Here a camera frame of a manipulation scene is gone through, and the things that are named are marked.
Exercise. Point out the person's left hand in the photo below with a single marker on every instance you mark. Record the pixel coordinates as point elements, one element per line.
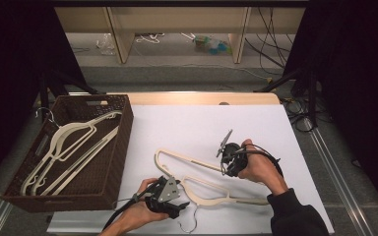
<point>138,213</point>

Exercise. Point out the person's right hand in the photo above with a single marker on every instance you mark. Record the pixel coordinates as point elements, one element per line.
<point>262,167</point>

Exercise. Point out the black curtain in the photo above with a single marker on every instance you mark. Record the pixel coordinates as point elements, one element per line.
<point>351,82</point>
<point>16,65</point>

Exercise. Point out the brown wicker basket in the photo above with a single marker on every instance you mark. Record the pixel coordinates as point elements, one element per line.
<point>111,170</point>

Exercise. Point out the black tripod stand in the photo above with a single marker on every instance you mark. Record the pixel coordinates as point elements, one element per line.
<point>50,90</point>
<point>305,85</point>

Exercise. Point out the cream plastic clothes hanger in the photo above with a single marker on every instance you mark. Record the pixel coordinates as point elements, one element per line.
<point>88,154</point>
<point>193,160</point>
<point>78,124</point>

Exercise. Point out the beige desk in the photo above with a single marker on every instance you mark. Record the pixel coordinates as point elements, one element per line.
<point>177,19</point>

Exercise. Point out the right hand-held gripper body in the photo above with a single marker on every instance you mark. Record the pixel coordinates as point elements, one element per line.
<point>231,152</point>

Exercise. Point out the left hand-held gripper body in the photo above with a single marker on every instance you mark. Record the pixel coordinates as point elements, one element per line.
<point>168,191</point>

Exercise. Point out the green and blue plastic packet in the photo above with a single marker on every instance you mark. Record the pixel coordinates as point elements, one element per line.
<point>213,46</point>

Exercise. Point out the clear plastic bag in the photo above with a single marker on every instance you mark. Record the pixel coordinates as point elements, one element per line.
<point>105,44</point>

